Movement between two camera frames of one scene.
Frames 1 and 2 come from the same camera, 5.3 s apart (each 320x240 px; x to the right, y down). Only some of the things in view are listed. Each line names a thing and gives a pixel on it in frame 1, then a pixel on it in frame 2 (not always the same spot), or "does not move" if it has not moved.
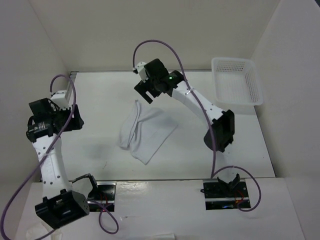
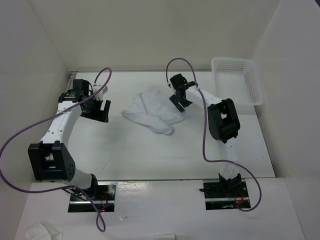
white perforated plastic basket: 236,81 does not move
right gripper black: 142,88 to 175,100
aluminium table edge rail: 73,75 does not move
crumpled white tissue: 35,232 does not move
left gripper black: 76,123 to 99,115
